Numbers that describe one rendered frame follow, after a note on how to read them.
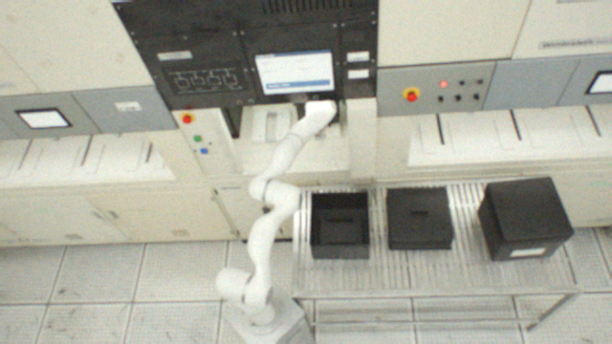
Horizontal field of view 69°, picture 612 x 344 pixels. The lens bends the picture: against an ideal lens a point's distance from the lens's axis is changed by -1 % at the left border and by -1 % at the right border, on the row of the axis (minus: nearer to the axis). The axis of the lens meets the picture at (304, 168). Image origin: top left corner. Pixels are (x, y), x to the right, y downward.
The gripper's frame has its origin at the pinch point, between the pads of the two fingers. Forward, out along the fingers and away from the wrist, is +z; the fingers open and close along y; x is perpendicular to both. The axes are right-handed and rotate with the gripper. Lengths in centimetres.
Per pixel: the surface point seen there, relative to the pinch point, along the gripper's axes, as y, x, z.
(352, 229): 15, -44, -61
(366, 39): 23, 50, -33
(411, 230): 42, -35, -68
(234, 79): -29, 35, -33
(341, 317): 6, -121, -83
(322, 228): 0, -44, -60
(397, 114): 36, 9, -33
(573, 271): 112, -45, -86
